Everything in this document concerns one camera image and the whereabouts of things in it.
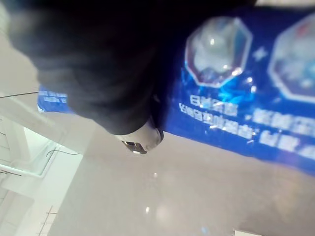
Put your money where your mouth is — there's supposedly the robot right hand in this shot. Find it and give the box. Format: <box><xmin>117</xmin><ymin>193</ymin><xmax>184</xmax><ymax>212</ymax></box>
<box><xmin>8</xmin><ymin>0</ymin><xmax>315</xmax><ymax>155</ymax></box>

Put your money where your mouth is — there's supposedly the blue toothpaste tube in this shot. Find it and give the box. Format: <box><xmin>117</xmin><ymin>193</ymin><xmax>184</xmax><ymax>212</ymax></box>
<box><xmin>36</xmin><ymin>6</ymin><xmax>315</xmax><ymax>177</ymax></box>

